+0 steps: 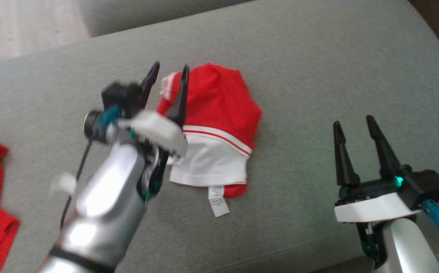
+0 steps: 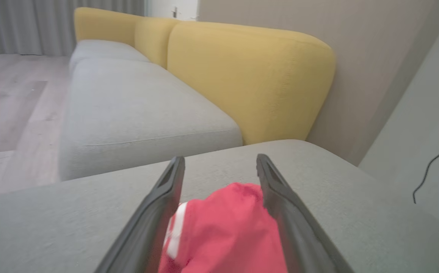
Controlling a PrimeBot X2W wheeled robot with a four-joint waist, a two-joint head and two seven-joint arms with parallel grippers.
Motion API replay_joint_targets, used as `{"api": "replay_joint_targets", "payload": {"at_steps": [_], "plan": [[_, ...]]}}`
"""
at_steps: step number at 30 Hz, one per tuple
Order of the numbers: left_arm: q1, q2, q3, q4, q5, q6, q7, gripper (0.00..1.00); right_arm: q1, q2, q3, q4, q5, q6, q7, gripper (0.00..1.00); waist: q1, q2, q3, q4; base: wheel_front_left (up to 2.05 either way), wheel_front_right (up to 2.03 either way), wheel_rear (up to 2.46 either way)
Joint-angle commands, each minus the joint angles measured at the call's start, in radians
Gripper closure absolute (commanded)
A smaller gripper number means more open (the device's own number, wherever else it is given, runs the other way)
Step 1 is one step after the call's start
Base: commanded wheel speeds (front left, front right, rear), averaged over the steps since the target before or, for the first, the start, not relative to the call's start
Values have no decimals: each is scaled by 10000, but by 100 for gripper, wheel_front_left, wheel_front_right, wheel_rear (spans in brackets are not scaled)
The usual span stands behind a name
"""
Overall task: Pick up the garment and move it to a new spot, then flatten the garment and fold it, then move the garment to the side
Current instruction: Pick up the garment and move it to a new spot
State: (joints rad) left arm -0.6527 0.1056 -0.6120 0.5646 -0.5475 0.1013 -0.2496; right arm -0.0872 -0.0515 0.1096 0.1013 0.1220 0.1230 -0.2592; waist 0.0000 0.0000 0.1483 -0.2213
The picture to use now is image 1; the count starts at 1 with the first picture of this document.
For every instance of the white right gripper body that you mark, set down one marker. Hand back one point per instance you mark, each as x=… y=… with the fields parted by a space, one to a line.
x=375 y=206

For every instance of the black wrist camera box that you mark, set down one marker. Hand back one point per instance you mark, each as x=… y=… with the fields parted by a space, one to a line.
x=428 y=185
x=119 y=94

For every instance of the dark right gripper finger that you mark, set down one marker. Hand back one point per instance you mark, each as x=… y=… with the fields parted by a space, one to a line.
x=344 y=163
x=386 y=155

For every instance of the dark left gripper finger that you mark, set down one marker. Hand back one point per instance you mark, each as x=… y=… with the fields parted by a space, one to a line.
x=149 y=83
x=179 y=102

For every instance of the grey sofa section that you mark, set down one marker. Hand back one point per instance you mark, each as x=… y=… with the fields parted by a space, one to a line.
x=147 y=13

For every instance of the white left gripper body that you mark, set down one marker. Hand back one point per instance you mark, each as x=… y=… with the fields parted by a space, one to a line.
x=155 y=129

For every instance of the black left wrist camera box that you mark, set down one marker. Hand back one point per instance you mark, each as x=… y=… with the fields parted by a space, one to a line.
x=119 y=94

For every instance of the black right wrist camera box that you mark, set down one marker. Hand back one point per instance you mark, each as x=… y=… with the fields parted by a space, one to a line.
x=428 y=185

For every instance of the grey sofa seat cushion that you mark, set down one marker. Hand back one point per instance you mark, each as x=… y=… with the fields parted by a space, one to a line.
x=318 y=76

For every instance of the red Bulls basketball jersey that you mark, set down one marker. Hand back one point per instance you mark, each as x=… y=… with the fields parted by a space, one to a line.
x=219 y=98

